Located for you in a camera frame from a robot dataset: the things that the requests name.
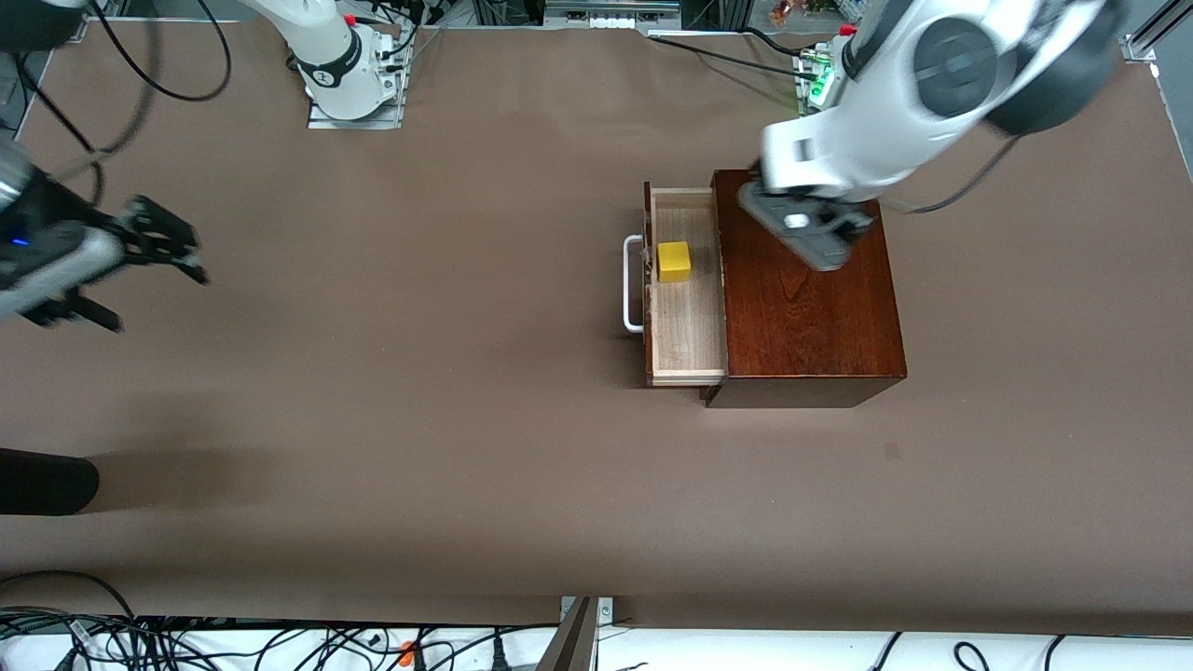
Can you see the aluminium frame rail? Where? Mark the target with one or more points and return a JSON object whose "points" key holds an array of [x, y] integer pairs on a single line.
{"points": [[1151, 37]]}

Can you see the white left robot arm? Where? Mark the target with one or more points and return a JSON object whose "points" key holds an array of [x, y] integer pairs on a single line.
{"points": [[932, 93]]}

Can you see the dark brown wooden cabinet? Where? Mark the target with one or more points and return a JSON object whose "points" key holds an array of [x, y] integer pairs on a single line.
{"points": [[811, 326]]}

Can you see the black rounded object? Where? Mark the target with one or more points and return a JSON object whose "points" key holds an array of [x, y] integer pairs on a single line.
{"points": [[47, 480]]}

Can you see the wooden drawer with dark front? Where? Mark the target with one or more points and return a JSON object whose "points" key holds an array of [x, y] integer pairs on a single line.
{"points": [[690, 326]]}

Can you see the yellow block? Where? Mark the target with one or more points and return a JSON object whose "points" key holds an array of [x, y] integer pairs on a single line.
{"points": [[674, 263]]}

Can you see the white power strip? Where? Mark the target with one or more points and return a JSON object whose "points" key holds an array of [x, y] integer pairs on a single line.
{"points": [[610, 20]]}

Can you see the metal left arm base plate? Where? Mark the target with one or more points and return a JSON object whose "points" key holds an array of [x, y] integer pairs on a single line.
{"points": [[802, 102]]}

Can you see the dark aluminium profile beam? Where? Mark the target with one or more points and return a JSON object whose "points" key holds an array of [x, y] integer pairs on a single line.
{"points": [[569, 648]]}

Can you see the silver corner bracket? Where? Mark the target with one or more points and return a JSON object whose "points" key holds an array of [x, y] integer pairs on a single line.
{"points": [[606, 611]]}

